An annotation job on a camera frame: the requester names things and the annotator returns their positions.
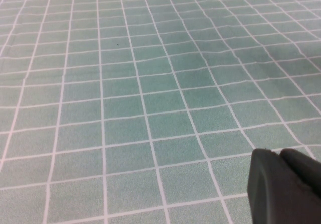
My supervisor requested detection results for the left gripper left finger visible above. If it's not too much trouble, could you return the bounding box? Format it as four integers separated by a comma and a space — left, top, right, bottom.
246, 148, 321, 224

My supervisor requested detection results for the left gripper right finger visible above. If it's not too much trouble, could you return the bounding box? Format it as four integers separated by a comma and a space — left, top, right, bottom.
279, 148, 321, 200

